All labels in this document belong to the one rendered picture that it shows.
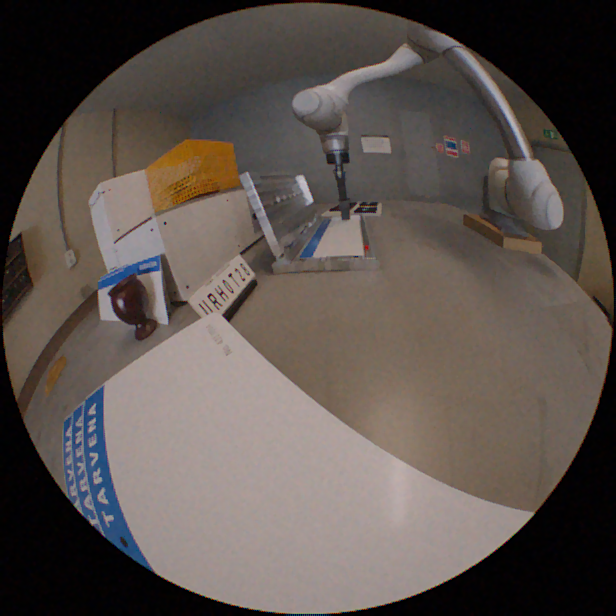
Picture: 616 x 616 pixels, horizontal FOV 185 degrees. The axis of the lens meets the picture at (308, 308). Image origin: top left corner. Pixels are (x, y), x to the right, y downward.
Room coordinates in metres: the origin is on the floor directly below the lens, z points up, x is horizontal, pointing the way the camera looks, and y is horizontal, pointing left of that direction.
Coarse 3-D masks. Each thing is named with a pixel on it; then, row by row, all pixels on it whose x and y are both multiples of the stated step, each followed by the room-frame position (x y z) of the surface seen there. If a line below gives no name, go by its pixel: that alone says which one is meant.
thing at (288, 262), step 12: (312, 228) 0.65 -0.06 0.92; (360, 228) 0.57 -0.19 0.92; (300, 240) 0.53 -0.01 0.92; (372, 240) 0.44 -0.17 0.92; (288, 252) 0.42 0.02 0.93; (300, 252) 0.43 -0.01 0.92; (372, 252) 0.36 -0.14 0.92; (276, 264) 0.39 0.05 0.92; (288, 264) 0.38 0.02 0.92; (300, 264) 0.37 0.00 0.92; (312, 264) 0.37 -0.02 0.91; (324, 264) 0.36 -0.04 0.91; (336, 264) 0.35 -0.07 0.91; (348, 264) 0.35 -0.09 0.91; (360, 264) 0.34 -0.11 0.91; (372, 264) 0.33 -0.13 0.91
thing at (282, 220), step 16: (240, 176) 0.40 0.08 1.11; (256, 176) 0.42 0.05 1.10; (272, 176) 0.53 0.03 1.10; (288, 176) 0.67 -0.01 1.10; (256, 192) 0.39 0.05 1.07; (272, 192) 0.50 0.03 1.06; (288, 192) 0.61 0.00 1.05; (304, 192) 0.77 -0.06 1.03; (256, 208) 0.39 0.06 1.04; (272, 208) 0.43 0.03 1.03; (288, 208) 0.55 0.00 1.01; (304, 208) 0.65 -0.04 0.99; (272, 224) 0.40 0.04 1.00; (288, 224) 0.47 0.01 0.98; (304, 224) 0.61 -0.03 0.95; (272, 240) 0.39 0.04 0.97; (288, 240) 0.44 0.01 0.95
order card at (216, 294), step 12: (228, 264) 0.34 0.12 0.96; (240, 264) 0.36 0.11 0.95; (216, 276) 0.30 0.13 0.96; (228, 276) 0.32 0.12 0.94; (240, 276) 0.34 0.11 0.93; (252, 276) 0.37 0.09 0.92; (204, 288) 0.26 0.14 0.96; (216, 288) 0.28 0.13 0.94; (228, 288) 0.30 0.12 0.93; (240, 288) 0.32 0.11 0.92; (192, 300) 0.23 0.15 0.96; (204, 300) 0.25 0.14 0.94; (216, 300) 0.26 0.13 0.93; (228, 300) 0.28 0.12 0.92; (204, 312) 0.23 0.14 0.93
